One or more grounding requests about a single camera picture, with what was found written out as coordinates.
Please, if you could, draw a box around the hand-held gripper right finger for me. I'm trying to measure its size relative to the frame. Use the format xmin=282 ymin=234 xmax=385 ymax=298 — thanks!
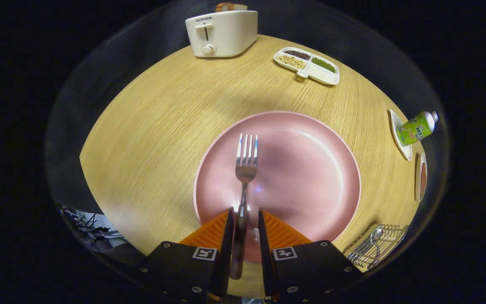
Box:
xmin=258 ymin=209 xmax=364 ymax=301

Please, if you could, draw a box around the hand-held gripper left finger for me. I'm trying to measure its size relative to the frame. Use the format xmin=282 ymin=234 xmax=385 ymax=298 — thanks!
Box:
xmin=138 ymin=207 xmax=234 ymax=302

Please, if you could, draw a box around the fork with wooden handle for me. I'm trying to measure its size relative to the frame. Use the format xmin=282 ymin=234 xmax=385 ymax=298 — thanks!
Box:
xmin=229 ymin=133 xmax=259 ymax=280

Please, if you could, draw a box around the metal spoon with wooden handle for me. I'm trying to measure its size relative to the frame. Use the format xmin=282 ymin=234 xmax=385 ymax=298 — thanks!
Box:
xmin=353 ymin=228 xmax=383 ymax=264

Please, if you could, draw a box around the pink plate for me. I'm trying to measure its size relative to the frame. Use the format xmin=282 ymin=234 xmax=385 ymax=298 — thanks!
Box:
xmin=193 ymin=111 xmax=362 ymax=264

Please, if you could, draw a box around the white oval dish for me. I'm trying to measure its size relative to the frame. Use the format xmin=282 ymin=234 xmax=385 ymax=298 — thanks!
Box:
xmin=415 ymin=152 xmax=428 ymax=202

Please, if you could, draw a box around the white square coaster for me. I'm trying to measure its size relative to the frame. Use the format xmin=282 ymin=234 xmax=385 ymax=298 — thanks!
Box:
xmin=388 ymin=109 xmax=413 ymax=161

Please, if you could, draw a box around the white divided snack dish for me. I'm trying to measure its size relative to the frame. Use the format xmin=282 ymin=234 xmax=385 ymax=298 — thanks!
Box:
xmin=273 ymin=46 xmax=340 ymax=86

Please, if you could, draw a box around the pile of yellow soybeans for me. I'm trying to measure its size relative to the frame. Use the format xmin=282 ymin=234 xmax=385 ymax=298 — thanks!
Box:
xmin=277 ymin=55 xmax=306 ymax=70

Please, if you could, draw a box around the pile of green beans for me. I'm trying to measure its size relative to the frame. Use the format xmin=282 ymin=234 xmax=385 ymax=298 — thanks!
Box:
xmin=311 ymin=57 xmax=336 ymax=73

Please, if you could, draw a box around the green soda bottle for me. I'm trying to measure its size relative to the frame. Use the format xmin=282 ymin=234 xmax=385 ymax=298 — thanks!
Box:
xmin=396 ymin=111 xmax=439 ymax=147

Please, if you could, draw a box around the white toaster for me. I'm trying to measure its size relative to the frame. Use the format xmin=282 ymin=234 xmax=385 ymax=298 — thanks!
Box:
xmin=185 ymin=10 xmax=259 ymax=58

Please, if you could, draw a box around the metal wire cutlery rack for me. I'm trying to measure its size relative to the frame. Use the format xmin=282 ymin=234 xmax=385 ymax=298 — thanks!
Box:
xmin=344 ymin=224 xmax=410 ymax=271

